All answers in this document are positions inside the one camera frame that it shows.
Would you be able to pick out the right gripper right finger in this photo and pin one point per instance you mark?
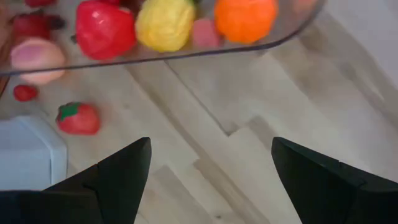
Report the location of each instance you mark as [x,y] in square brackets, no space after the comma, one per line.
[326,193]

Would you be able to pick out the pink toy peach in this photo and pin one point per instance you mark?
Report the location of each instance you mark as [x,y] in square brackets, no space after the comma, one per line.
[37,56]

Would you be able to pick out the yellow toy pepper green stem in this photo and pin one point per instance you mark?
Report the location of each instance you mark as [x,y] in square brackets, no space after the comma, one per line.
[164,25]

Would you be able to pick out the orange toy fruit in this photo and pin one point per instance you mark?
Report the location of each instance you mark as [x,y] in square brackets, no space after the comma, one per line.
[245,20]

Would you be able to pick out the small red toy strawberry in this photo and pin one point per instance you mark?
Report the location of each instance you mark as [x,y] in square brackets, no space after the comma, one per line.
[31,26]

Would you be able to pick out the clear plastic tupperware container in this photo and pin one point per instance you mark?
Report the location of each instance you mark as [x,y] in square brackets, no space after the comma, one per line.
[289,28]

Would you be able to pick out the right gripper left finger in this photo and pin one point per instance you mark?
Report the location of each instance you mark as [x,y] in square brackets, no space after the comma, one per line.
[109,193]

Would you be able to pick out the small dark red berry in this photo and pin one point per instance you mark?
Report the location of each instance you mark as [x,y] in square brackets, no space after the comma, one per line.
[25,93]

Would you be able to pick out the large red toy strawberry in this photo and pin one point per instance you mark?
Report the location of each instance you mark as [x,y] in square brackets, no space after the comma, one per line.
[81,121]

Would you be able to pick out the red toy bell pepper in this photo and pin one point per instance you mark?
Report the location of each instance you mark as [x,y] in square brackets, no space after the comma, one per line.
[104,31]

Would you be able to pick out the white hexagonal planter pot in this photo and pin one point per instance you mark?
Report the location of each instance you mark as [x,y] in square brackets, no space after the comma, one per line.
[25,155]

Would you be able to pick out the small pink toy radish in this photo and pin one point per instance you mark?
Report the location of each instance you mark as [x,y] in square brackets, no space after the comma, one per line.
[203,35]

